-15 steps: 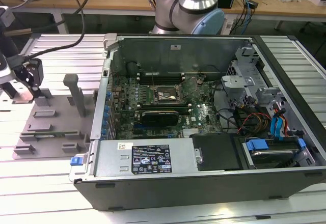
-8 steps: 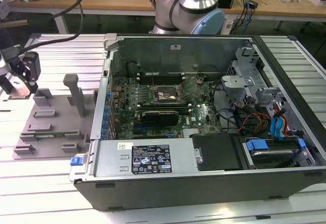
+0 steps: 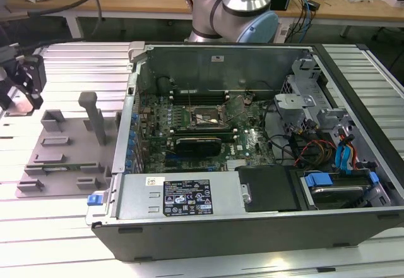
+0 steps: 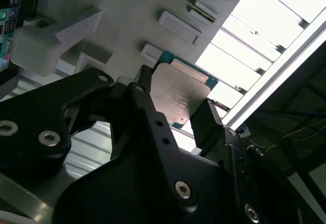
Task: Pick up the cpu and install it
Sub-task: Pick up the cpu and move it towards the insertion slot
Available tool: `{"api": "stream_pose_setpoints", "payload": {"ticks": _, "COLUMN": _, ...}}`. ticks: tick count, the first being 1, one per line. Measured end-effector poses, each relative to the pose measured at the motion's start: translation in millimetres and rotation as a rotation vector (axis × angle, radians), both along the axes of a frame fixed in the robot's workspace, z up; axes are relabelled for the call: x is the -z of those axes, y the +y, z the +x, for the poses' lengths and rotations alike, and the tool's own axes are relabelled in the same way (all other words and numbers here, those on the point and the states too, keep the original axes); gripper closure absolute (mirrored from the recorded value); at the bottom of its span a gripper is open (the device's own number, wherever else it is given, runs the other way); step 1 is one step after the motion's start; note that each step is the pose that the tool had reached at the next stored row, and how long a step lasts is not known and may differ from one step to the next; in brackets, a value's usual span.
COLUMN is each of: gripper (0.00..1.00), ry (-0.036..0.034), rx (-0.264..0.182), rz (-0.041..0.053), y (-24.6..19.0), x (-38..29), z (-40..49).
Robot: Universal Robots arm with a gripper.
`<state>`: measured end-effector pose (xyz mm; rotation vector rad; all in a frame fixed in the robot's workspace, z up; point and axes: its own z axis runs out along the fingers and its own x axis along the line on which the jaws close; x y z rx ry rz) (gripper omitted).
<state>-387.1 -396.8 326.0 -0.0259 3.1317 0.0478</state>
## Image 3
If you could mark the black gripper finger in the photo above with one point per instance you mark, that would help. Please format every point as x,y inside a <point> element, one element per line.
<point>33,76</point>
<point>4,94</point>

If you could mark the silver square CPU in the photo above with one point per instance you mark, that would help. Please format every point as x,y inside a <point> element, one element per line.
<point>20,105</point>

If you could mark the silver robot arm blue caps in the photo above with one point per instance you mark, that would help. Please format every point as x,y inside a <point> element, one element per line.
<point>240,6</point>

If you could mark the CPU socket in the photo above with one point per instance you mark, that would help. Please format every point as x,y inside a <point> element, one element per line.
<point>205,115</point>

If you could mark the grey plastic parts rack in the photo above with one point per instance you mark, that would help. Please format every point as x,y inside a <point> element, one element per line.
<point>72,145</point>

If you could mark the grey case release latch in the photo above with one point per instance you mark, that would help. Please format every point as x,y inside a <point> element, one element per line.
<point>137,49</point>

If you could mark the blue slot retainer strip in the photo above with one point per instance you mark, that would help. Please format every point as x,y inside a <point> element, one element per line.
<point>128,163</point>

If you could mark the blue plastic latch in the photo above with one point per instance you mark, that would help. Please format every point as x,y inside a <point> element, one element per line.
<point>94,200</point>

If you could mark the silver power supply unit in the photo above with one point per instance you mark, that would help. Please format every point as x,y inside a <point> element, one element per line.
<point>139,196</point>

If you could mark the black graphics card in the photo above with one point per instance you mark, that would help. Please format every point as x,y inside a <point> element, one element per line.
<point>199,148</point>

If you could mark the silver chipset heatsink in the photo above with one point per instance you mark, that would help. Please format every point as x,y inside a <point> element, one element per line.
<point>236,164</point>

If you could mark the green motherboard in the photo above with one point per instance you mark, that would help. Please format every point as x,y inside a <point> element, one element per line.
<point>252,145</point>

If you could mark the black open PC case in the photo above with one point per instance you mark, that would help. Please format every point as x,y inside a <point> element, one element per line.
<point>221,237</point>

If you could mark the black plastic shroud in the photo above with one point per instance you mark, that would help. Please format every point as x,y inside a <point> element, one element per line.
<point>268,189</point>

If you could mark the silver metal drive cage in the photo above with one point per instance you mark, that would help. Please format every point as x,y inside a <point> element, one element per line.
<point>303,99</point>

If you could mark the small black adapter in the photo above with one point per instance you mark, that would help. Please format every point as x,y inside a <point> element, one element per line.
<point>314,5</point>

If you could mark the hard disk in blue carrier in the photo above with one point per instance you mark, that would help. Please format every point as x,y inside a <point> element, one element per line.
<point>337,196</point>

